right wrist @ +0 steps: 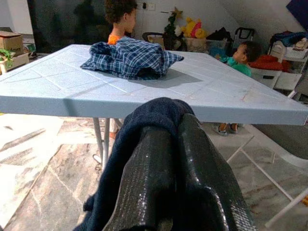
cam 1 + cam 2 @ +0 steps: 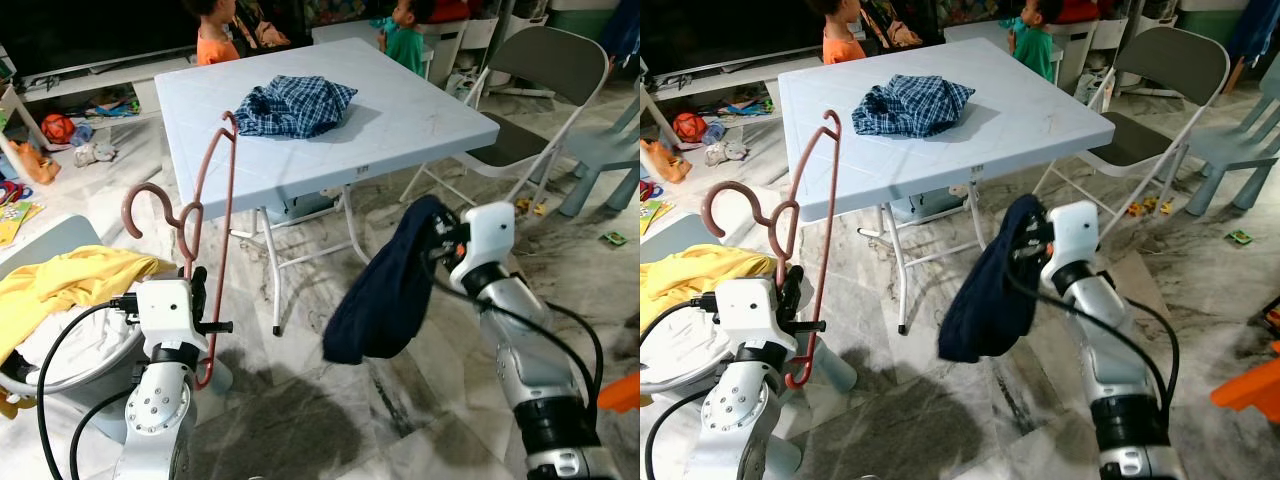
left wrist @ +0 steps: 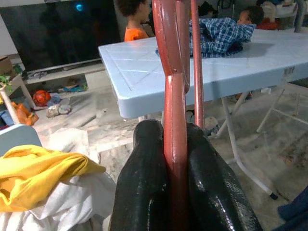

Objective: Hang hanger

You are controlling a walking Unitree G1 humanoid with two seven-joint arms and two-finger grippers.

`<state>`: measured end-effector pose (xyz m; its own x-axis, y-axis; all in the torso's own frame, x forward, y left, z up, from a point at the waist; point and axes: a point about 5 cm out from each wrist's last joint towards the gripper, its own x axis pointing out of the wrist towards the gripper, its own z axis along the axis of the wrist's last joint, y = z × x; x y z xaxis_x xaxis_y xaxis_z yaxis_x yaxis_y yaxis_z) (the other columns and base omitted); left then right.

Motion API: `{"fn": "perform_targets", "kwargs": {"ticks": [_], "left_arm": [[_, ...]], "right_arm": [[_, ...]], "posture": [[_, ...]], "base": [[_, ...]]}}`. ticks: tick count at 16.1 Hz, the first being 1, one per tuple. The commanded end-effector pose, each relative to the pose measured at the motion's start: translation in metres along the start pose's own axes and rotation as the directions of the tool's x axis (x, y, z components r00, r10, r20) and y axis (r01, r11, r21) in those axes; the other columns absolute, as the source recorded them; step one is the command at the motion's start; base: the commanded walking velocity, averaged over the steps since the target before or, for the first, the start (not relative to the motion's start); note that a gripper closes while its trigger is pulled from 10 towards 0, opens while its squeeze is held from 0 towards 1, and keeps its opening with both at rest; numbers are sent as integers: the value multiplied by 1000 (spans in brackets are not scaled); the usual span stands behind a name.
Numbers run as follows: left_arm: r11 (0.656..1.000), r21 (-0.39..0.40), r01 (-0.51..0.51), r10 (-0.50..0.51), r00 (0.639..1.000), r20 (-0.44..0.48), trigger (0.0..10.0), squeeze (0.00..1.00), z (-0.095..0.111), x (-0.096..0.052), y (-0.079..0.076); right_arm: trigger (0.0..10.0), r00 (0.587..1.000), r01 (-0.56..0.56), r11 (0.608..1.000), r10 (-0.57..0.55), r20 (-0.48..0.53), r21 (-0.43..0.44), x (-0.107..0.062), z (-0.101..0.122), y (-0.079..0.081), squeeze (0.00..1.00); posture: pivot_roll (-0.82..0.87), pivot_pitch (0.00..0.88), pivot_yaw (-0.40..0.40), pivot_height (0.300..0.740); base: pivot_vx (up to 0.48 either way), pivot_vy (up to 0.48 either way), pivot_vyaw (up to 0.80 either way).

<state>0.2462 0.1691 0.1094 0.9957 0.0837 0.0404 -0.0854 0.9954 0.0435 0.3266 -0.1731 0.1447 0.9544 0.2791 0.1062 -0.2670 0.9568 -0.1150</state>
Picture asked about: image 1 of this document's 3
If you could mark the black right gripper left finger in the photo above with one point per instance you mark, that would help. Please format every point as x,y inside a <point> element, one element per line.
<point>149,183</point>

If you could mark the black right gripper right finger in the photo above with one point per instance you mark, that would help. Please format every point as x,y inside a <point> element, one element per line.
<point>207,178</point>

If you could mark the navy blue garment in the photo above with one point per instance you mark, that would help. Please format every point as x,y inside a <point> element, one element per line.
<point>154,113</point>

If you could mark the grey folding chair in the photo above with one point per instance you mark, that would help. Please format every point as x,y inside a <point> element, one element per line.
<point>284,144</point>

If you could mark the white laundry hamper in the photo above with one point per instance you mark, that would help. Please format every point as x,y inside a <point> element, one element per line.
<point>261,79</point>

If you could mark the toddler in green shirt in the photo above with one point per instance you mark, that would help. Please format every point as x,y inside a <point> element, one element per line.
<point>245,57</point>

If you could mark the blue plaid shirt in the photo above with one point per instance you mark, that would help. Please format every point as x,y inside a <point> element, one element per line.
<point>130,57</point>

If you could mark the red cushion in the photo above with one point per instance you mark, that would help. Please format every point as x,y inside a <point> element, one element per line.
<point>267,63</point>

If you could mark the clear storage bin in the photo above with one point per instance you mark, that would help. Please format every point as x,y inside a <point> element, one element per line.
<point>207,44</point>

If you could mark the light blue folding table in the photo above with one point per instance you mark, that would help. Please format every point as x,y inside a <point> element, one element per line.
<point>60,72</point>

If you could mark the white shelf unit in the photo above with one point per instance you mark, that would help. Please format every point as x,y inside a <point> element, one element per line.
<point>281,49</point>

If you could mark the small Christmas tree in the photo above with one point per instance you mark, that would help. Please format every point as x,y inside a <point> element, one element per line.
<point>172,31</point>

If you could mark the yellow plush toy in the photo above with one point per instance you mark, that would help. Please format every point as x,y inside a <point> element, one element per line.
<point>193,27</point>

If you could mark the child in orange shirt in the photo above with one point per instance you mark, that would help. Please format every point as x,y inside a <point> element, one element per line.
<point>120,21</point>

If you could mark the cardboard box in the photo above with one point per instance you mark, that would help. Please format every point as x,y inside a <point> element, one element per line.
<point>20,61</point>
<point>10,42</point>

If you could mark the large black television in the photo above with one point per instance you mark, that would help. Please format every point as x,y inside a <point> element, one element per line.
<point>67,21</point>

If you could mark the green toy plant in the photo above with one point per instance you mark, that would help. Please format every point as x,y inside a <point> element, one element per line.
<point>6,56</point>

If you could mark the blue hanging cloth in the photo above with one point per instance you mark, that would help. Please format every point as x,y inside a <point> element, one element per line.
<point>299,10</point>

